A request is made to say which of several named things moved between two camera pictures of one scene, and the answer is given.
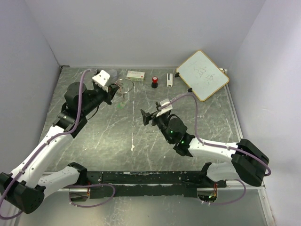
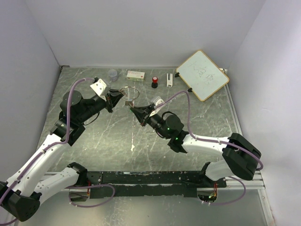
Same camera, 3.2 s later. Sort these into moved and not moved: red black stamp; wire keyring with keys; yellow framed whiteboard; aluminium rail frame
Moved: wire keyring with keys
Not moved: red black stamp; aluminium rail frame; yellow framed whiteboard
